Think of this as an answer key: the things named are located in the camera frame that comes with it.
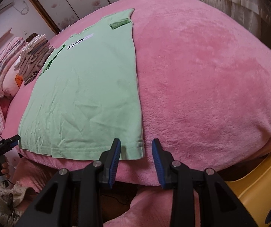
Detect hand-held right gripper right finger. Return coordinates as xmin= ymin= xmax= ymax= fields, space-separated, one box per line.
xmin=151 ymin=138 xmax=259 ymax=227

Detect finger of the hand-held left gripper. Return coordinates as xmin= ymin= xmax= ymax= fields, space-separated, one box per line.
xmin=2 ymin=135 xmax=20 ymax=149

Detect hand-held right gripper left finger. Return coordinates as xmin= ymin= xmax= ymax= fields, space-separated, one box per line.
xmin=15 ymin=138 xmax=122 ymax=227

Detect green t-shirt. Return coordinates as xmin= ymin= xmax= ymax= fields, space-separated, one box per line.
xmin=18 ymin=8 xmax=146 ymax=159

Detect stack of folded clothes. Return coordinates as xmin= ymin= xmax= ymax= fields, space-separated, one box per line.
xmin=14 ymin=34 xmax=55 ymax=86

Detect person's pink-clad leg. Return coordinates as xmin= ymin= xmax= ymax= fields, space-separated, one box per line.
xmin=128 ymin=187 xmax=202 ymax=227

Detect pink folded quilt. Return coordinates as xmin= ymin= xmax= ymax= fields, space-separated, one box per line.
xmin=0 ymin=37 xmax=28 ymax=86

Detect pink bed blanket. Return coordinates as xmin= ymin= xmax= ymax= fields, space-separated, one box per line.
xmin=4 ymin=0 xmax=271 ymax=187

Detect yellow plastic stool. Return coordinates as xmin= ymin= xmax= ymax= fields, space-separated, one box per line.
xmin=225 ymin=145 xmax=271 ymax=227

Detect white air conditioner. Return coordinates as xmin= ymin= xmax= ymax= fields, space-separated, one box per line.
xmin=0 ymin=1 xmax=15 ymax=22

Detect pink wall shelf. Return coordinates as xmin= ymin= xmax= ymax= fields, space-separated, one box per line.
xmin=0 ymin=28 xmax=12 ymax=52

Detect white power cord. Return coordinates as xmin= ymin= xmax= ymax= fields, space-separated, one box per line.
xmin=19 ymin=0 xmax=29 ymax=15

